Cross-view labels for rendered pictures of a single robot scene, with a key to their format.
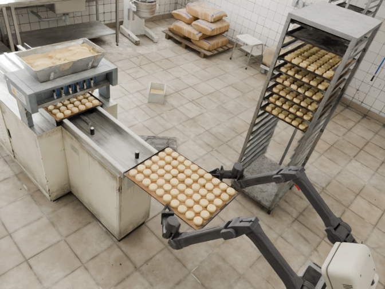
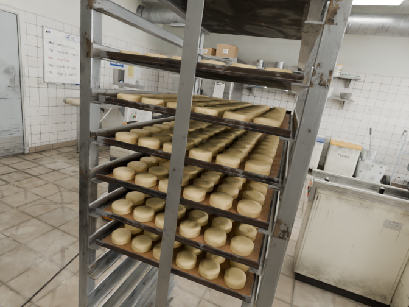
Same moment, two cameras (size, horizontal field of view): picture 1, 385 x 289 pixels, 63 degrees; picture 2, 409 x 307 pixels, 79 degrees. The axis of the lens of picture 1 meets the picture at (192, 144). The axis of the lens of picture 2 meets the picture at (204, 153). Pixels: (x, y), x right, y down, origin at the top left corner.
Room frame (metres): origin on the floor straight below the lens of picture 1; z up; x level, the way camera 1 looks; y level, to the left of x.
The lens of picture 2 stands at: (3.13, -1.08, 1.47)
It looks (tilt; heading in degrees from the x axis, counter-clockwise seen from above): 15 degrees down; 164
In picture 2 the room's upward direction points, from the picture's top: 8 degrees clockwise
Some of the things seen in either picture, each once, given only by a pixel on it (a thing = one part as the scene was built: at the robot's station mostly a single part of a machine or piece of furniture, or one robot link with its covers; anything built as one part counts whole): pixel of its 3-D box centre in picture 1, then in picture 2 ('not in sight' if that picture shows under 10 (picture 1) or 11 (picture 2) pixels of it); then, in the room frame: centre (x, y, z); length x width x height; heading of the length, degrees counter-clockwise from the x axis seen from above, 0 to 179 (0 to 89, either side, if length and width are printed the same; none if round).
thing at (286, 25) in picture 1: (255, 115); (274, 212); (2.26, -0.48, 0.97); 0.03 x 0.03 x 1.70; 57
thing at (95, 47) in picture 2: (344, 69); (169, 67); (2.29, -1.00, 1.50); 0.64 x 0.03 x 0.03; 147
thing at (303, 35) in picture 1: (329, 36); (238, 8); (2.40, -0.84, 1.68); 0.60 x 0.40 x 0.02; 147
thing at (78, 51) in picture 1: (63, 58); not in sight; (2.01, 1.04, 1.28); 0.54 x 0.27 x 0.06; 146
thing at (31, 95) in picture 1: (67, 89); not in sight; (2.01, 1.04, 1.01); 0.72 x 0.33 x 0.34; 146
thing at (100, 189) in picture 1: (108, 176); (349, 237); (1.72, 0.63, 0.45); 0.70 x 0.34 x 0.90; 56
